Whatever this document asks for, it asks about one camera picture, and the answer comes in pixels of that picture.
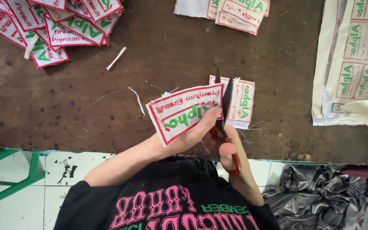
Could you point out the person's right hand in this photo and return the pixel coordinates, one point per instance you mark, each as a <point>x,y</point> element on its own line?
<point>232,140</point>

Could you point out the person's left hand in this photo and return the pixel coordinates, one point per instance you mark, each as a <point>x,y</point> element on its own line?
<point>174,140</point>

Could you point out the white embroidered patch red border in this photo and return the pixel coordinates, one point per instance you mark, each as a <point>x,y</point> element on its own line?
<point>180,111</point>

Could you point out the uncut white embroidered patch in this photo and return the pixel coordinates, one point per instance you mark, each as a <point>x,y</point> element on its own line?
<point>243,102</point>

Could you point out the thin curved white fabric strip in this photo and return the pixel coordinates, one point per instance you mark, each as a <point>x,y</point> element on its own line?
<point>138,100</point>

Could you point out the black printed t-shirt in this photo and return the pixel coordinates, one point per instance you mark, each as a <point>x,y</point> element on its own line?
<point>171,198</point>

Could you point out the short white fabric strip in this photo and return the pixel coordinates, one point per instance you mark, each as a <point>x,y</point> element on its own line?
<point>116,58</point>

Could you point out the crumpled black plastic bag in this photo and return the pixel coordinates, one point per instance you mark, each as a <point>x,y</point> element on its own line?
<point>318,198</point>

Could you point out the small stack of embroidered patches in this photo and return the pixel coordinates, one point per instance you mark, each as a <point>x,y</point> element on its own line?
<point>235,12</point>

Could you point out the maroon bench edge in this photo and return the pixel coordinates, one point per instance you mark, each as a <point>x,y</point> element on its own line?
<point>363,171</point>

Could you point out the green plastic chair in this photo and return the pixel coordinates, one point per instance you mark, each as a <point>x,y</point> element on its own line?
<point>27,179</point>

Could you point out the fabric sheets of uncut patches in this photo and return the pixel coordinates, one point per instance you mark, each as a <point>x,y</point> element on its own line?
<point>359,57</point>

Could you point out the pile of cut embroidered patches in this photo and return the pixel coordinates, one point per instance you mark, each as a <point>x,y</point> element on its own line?
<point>59,28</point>

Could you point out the wide white fabric strip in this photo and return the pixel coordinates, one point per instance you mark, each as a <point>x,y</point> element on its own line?
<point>31,46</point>

